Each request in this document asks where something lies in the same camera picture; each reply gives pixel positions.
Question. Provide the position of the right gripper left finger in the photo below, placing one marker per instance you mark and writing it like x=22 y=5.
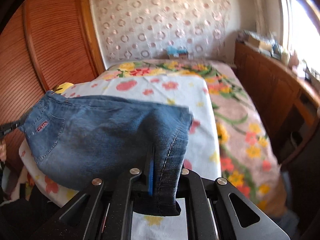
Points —
x=150 y=167

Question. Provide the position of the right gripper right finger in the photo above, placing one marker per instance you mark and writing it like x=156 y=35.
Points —
x=181 y=187

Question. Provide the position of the blue denim jeans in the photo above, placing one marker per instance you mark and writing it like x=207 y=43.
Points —
x=75 y=140

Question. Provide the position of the person's left hand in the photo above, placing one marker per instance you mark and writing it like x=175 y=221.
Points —
x=3 y=151

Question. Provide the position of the white strawberry print blanket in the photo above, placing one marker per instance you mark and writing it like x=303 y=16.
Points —
x=182 y=91

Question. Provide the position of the floral bed cover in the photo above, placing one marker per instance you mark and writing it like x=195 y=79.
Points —
x=247 y=160

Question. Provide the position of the yellow pikachu plush toy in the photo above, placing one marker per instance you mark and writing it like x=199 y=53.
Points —
x=60 y=89

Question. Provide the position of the brown louvered wardrobe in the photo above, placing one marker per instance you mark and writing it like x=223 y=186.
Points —
x=44 y=43

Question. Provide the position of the tissue box with blue pack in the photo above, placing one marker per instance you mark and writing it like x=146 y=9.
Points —
x=177 y=53

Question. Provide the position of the wooden side cabinet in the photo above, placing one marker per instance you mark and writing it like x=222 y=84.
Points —
x=288 y=106

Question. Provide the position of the circle pattern sheer curtain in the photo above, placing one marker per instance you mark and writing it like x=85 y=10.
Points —
x=148 y=29

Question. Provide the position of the cardboard box on cabinet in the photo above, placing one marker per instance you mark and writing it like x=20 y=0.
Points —
x=260 y=43

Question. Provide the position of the white cup on cabinet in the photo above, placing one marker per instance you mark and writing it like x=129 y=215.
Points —
x=285 y=57

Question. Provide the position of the pink bottle on cabinet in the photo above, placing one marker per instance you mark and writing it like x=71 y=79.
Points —
x=294 y=61

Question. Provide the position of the tied beige window curtain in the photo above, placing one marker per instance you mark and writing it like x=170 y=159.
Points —
x=260 y=18

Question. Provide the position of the window with wooden frame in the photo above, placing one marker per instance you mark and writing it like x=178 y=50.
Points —
x=300 y=31

